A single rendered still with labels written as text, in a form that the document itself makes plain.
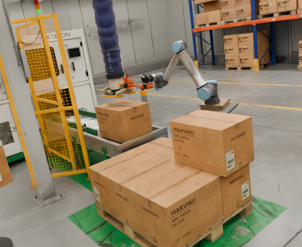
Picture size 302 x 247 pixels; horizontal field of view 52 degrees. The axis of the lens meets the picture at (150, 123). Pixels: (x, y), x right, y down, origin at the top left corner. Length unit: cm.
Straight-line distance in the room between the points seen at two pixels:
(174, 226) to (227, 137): 79
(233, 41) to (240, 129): 898
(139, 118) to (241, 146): 141
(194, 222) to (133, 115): 154
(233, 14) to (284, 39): 195
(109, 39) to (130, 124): 98
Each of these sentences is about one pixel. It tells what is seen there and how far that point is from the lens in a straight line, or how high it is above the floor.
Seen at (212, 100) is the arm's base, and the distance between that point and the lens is 379.
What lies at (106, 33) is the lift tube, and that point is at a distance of 368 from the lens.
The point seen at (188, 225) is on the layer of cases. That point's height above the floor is 30.
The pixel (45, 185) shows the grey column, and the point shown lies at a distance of 398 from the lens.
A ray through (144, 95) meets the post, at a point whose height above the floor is 93.
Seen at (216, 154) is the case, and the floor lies 73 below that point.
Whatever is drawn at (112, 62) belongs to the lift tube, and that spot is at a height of 147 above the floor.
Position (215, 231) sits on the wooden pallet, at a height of 9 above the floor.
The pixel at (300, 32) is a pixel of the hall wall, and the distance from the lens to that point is 1171.
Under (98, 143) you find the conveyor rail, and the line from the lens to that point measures 392.
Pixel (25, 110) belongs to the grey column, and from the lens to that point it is 372.
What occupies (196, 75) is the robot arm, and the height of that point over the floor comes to 120.
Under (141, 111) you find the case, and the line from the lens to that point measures 367.
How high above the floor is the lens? 174
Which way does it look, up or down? 16 degrees down
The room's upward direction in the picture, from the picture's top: 9 degrees counter-clockwise
